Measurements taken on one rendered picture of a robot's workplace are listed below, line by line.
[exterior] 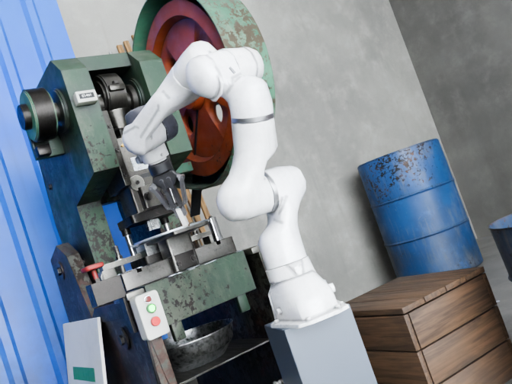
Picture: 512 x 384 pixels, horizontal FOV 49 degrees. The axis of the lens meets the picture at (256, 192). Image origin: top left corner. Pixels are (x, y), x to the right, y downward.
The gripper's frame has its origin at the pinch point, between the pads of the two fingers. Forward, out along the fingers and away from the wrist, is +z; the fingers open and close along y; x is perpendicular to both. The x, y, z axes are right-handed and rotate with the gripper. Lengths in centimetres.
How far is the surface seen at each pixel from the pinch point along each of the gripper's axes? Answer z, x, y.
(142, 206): -5.1, 12.1, -15.5
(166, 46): -55, 73, 3
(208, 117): -22, 51, 12
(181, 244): 10.4, 3.3, -5.4
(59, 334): 57, 74, -107
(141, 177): -14.5, 16.7, -12.9
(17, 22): -99, 149, -86
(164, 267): 14.7, -1.2, -12.9
